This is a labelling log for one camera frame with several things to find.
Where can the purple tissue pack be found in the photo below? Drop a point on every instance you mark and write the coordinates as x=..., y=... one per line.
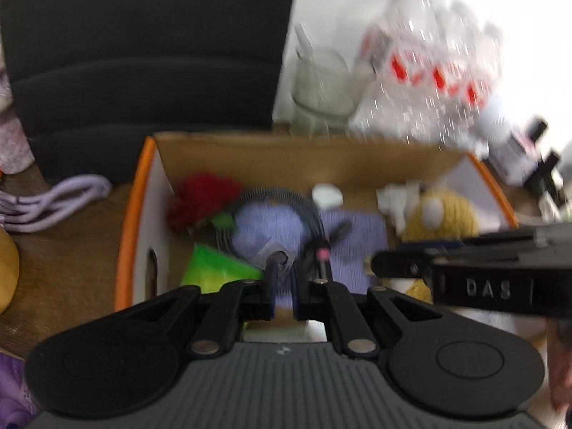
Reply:
x=15, y=393

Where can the small printed tin box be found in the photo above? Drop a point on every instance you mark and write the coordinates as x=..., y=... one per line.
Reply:
x=514, y=161

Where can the mottled pink white vase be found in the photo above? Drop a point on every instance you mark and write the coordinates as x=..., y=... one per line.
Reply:
x=13, y=134

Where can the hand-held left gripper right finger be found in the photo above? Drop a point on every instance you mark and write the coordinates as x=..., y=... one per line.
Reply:
x=298, y=297

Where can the person's right hand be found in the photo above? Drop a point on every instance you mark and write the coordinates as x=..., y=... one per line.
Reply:
x=563, y=366

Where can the red fluffy item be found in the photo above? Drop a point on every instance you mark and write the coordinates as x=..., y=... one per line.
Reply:
x=201, y=201

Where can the lilac blue cloth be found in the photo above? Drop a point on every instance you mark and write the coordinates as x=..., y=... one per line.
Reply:
x=357, y=241

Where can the clear glass cup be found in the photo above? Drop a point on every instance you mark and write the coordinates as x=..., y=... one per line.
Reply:
x=321, y=85

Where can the small clear plastic item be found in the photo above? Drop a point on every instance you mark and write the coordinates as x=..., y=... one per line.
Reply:
x=278, y=258

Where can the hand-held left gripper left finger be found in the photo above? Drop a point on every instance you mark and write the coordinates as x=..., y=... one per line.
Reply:
x=269, y=295

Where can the white round plastic lid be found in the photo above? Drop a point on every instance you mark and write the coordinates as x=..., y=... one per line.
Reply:
x=327, y=195

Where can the yellow round container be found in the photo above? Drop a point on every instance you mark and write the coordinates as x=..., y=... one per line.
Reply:
x=8, y=272

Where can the red orange cardboard box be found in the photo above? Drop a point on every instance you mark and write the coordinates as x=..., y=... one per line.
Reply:
x=147, y=214

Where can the black paper bag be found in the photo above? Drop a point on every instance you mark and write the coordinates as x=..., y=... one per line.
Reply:
x=147, y=53

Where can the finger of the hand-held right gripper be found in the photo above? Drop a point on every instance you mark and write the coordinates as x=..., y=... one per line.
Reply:
x=397, y=266
x=491, y=237

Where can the clear water bottle red label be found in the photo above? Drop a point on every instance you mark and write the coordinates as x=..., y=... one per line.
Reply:
x=476, y=94
x=440, y=80
x=393, y=67

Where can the black rectangular device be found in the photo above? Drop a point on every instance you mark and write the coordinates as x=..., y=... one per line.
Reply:
x=543, y=174

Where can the yellow white plush toy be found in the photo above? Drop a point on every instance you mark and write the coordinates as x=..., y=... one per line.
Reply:
x=442, y=214

